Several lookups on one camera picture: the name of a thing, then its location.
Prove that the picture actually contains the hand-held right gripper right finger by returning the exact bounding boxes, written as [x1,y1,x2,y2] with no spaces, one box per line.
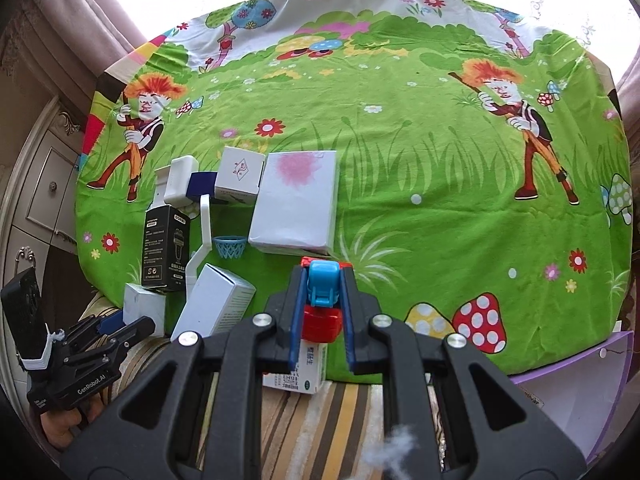
[341,267,586,480]

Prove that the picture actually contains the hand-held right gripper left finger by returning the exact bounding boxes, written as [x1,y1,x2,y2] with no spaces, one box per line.
[60,265,308,480]

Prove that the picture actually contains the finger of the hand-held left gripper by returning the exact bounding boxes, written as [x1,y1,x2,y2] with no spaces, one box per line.
[65,316,156,363]
[69,310,126,345]

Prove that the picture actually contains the red blue toy car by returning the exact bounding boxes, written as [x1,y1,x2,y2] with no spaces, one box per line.
[300,256,346,345]

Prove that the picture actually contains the white toy basketball hoop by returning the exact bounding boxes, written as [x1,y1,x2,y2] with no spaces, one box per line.
[152,156,248,306]

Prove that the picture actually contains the lavender storage box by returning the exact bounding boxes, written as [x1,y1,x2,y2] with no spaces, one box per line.
[510,330,636,466]

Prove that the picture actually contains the person's left hand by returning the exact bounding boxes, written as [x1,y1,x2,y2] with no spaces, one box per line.
[40,402,101,453]

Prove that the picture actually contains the silver white box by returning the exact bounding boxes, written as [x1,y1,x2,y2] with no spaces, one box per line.
[122,283,167,338]

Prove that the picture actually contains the white green medicine box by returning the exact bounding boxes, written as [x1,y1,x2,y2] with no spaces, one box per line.
[262,342,328,395]

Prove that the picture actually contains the white blue box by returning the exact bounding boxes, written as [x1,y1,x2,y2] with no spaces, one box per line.
[171,263,257,341]

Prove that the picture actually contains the black box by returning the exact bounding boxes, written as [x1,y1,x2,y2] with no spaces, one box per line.
[141,205,192,292]

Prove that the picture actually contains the striped sofa cushion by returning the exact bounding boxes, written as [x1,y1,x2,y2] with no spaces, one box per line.
[80,290,451,480]

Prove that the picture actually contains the large white box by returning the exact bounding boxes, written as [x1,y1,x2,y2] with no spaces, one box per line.
[247,150,338,257]

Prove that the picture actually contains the white carved dresser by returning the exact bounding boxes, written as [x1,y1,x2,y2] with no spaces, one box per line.
[0,95,96,301]

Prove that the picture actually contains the green cartoon printed blanket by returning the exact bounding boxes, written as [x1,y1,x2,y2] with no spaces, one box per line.
[75,0,632,376]

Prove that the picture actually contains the white cube box printed logo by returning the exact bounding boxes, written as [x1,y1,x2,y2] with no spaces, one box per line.
[215,146,266,206]

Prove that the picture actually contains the navy blue box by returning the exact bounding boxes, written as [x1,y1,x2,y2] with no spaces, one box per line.
[187,171,219,197]

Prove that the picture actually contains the beige pleated curtain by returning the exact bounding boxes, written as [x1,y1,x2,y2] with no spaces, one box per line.
[0,0,146,96]

